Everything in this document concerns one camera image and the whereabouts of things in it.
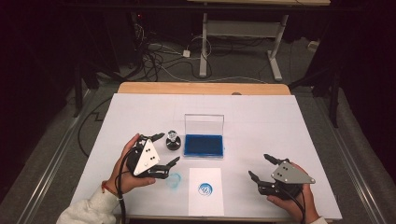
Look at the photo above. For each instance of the large white table cover sheet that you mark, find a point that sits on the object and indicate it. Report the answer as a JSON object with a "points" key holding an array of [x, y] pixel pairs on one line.
{"points": [[249, 124]]}

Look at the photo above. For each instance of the metal floor rail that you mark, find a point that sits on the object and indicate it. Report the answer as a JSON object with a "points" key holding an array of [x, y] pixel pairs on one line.
{"points": [[53, 168], [358, 180]]}

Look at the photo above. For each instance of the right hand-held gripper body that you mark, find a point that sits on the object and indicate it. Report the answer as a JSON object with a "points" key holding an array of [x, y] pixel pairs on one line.
{"points": [[291, 174]]}

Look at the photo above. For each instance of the black round stamp cap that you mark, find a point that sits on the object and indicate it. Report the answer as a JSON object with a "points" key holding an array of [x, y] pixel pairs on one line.
{"points": [[173, 147]]}

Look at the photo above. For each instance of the blue ink pad clear case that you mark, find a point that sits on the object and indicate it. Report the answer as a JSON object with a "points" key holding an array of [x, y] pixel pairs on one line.
{"points": [[203, 145]]}

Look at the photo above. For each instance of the wooden table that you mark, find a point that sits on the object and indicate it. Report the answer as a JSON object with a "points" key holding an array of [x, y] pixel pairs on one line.
{"points": [[186, 88]]}

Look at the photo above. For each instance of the small white paper card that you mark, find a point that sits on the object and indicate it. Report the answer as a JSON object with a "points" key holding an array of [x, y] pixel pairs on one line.
{"points": [[205, 205]]}

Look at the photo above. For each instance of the white frame desk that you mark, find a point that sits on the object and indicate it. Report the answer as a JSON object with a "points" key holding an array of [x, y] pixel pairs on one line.
{"points": [[243, 28]]}

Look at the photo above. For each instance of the person's right hand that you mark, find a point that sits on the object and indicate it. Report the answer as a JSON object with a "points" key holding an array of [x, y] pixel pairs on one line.
{"points": [[295, 208]]}

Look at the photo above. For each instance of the person's left hand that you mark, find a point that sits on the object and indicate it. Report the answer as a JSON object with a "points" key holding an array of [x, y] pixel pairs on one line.
{"points": [[124, 180]]}

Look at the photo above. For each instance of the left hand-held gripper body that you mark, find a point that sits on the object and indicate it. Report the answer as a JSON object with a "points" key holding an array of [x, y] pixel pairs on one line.
{"points": [[146, 158]]}

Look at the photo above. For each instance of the white power strip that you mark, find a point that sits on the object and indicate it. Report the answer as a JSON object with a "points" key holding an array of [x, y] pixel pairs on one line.
{"points": [[313, 45]]}

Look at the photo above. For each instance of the black stand leg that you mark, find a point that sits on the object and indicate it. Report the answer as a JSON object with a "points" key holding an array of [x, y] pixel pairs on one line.
{"points": [[78, 93], [334, 102]]}

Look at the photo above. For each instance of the small white power adapter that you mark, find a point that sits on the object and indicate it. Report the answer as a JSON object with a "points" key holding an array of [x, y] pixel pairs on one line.
{"points": [[186, 53]]}

